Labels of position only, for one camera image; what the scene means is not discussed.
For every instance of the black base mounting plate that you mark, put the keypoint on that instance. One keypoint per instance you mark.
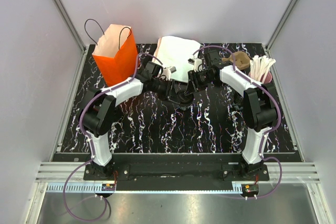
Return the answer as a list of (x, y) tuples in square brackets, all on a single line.
[(177, 172)]

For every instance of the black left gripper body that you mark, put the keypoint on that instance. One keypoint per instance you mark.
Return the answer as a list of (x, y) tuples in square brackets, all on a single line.
[(167, 89)]

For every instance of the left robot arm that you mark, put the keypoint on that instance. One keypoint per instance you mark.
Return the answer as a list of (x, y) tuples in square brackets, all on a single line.
[(100, 109)]

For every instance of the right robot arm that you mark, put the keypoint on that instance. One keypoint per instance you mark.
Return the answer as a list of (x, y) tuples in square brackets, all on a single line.
[(261, 112)]

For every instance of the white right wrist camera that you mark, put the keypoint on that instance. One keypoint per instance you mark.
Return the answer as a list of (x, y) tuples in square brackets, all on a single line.
[(197, 63)]

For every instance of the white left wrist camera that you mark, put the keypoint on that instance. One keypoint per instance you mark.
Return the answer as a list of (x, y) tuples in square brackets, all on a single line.
[(168, 71)]

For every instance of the pink cup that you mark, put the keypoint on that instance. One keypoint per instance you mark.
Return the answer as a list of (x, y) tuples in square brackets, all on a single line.
[(268, 78)]

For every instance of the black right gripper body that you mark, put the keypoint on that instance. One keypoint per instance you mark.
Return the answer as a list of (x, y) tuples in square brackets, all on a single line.
[(201, 80)]

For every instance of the black printed paper cup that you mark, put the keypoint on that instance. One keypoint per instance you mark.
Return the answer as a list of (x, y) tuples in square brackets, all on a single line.
[(186, 100)]

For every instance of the white wooden stir sticks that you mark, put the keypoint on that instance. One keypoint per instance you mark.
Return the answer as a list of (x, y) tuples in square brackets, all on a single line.
[(260, 66)]

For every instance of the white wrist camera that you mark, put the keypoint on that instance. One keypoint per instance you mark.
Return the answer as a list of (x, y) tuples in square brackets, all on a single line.
[(197, 63), (168, 71)]

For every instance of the white folded towel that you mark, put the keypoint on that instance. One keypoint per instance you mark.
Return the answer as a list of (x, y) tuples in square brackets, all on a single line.
[(174, 52)]

